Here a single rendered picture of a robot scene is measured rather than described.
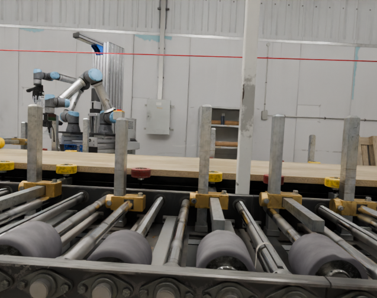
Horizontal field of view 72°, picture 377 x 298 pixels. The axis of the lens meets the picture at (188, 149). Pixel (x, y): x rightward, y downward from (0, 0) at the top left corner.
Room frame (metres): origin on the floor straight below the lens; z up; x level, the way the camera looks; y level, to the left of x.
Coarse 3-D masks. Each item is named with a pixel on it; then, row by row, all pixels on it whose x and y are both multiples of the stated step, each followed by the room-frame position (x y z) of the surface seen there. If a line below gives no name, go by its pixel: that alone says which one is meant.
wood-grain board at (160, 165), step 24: (24, 168) 1.15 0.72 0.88; (48, 168) 1.14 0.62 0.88; (96, 168) 1.13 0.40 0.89; (168, 168) 1.18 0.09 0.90; (192, 168) 1.22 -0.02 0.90; (216, 168) 1.26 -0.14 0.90; (264, 168) 1.35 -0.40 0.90; (288, 168) 1.40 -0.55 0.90; (312, 168) 1.45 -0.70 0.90; (336, 168) 1.51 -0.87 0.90; (360, 168) 1.57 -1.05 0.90
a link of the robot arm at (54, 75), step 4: (52, 72) 2.69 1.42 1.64; (56, 72) 2.70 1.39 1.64; (48, 76) 2.73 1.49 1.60; (52, 76) 2.69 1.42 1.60; (56, 76) 2.70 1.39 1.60; (60, 76) 2.76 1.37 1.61; (64, 76) 2.79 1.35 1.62; (68, 76) 2.84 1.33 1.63; (60, 80) 2.78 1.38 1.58; (64, 80) 2.80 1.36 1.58; (68, 80) 2.83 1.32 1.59; (72, 80) 2.87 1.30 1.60; (88, 84) 3.03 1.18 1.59; (84, 88) 3.03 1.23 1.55; (88, 88) 3.07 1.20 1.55
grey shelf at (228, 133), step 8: (200, 112) 4.28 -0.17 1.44; (216, 112) 4.72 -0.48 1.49; (224, 112) 4.73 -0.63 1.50; (232, 112) 4.73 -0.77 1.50; (200, 120) 4.28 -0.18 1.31; (224, 120) 4.73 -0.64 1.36; (232, 120) 4.73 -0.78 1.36; (200, 128) 4.28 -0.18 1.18; (216, 128) 4.72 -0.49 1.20; (224, 128) 4.73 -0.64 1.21; (232, 128) 4.73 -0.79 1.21; (200, 136) 4.28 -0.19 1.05; (216, 136) 4.72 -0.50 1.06; (224, 136) 4.73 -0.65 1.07; (232, 136) 4.73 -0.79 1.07; (216, 152) 4.72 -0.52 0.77; (224, 152) 4.73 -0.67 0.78; (232, 152) 4.73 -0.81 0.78
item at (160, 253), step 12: (60, 216) 0.92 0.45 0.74; (96, 216) 0.95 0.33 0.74; (168, 216) 0.97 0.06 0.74; (84, 228) 0.85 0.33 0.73; (132, 228) 0.84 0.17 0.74; (168, 228) 0.85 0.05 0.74; (228, 228) 0.87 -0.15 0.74; (300, 228) 0.94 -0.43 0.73; (168, 240) 0.75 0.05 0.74; (156, 252) 0.67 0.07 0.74; (276, 252) 0.70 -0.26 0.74; (156, 264) 0.61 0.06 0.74
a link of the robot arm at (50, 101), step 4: (48, 96) 2.14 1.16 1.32; (52, 96) 2.15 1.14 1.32; (44, 100) 2.15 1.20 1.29; (48, 100) 2.14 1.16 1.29; (52, 100) 2.15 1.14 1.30; (56, 100) 2.18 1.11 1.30; (44, 104) 2.15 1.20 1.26; (48, 104) 2.14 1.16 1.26; (52, 104) 2.15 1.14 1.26; (56, 104) 2.18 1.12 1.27
